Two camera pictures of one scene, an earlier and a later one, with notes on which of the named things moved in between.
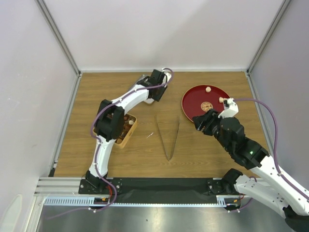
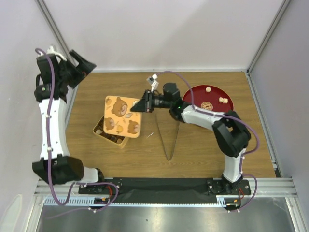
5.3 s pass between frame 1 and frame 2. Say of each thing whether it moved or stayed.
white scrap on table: stayed
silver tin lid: moved
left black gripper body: moved
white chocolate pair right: stayed
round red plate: stayed
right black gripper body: moved
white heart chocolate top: stayed
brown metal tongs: stayed
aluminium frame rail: stayed
